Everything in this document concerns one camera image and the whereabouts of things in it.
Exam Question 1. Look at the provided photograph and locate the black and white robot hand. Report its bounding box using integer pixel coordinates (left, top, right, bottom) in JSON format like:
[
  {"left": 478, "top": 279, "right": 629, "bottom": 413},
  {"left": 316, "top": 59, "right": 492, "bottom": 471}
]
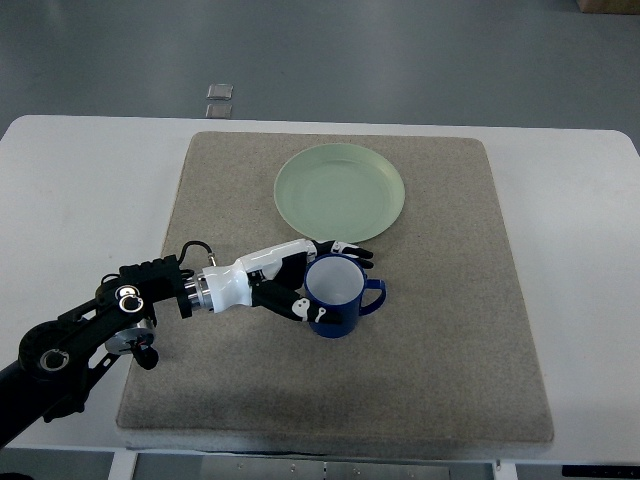
[{"left": 189, "top": 239, "right": 373, "bottom": 325}]

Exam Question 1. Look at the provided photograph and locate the blue mug white inside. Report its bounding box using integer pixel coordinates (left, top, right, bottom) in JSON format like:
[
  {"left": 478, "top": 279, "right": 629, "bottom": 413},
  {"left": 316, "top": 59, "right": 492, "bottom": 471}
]
[{"left": 304, "top": 254, "right": 387, "bottom": 339}]

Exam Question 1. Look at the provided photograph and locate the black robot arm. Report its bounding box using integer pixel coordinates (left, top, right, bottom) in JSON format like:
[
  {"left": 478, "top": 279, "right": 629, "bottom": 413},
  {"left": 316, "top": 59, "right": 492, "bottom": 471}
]
[{"left": 1, "top": 253, "right": 194, "bottom": 446}]

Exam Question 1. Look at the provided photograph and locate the light green plate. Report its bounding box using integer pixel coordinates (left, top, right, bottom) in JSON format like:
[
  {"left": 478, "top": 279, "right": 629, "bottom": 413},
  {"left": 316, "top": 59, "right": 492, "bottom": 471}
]
[{"left": 274, "top": 143, "right": 405, "bottom": 243}]

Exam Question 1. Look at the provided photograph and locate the lower grey floor plate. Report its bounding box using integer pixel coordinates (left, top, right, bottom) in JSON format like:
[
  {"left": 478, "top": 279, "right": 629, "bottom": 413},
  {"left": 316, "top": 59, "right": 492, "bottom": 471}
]
[{"left": 205, "top": 103, "right": 232, "bottom": 119}]

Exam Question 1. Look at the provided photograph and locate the grey floor plate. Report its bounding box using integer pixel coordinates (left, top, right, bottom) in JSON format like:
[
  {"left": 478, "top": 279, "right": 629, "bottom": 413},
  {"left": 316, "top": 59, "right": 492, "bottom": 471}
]
[
  {"left": 206, "top": 83, "right": 234, "bottom": 100},
  {"left": 205, "top": 103, "right": 232, "bottom": 119}
]

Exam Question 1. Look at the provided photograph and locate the upper grey floor plate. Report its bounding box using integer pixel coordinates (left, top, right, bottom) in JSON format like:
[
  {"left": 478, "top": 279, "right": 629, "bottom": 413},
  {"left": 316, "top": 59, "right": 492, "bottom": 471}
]
[{"left": 206, "top": 83, "right": 234, "bottom": 100}]

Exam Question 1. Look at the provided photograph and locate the beige felt mat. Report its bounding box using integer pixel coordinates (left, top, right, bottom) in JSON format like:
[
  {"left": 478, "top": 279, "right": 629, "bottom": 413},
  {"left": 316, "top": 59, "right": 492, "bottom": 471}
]
[{"left": 117, "top": 136, "right": 554, "bottom": 457}]

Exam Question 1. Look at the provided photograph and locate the cardboard box corner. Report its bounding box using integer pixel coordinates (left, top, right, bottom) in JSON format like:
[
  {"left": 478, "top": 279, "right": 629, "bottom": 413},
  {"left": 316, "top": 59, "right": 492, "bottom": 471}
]
[{"left": 576, "top": 0, "right": 640, "bottom": 15}]

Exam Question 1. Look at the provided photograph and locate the white table frame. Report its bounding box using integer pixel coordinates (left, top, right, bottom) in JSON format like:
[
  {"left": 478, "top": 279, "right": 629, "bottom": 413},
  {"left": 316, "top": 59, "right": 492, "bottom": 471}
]
[{"left": 108, "top": 449, "right": 518, "bottom": 480}]

